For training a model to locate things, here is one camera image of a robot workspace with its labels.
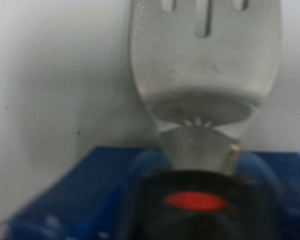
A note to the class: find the silver toaster oven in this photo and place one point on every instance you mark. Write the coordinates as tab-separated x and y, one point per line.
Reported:
56	66

